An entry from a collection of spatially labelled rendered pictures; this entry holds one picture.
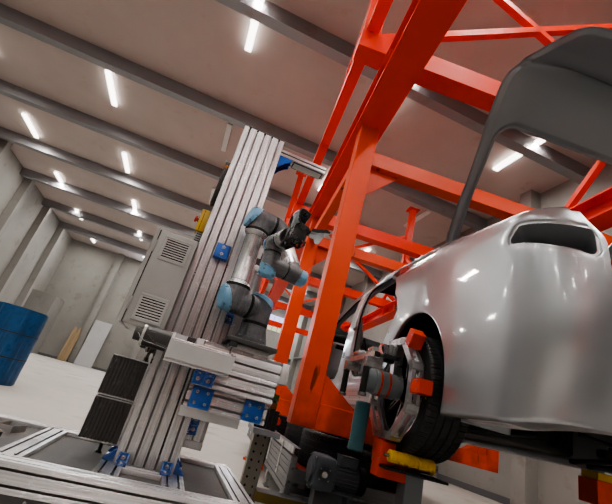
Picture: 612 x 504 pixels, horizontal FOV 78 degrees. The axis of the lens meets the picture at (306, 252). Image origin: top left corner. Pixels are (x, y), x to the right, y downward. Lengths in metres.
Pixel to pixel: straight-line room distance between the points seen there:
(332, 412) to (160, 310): 1.34
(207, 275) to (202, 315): 0.20
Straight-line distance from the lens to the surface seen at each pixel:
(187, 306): 1.93
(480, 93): 3.58
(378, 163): 3.37
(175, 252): 1.94
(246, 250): 1.82
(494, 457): 5.58
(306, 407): 2.62
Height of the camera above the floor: 0.59
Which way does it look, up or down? 22 degrees up
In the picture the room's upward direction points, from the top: 15 degrees clockwise
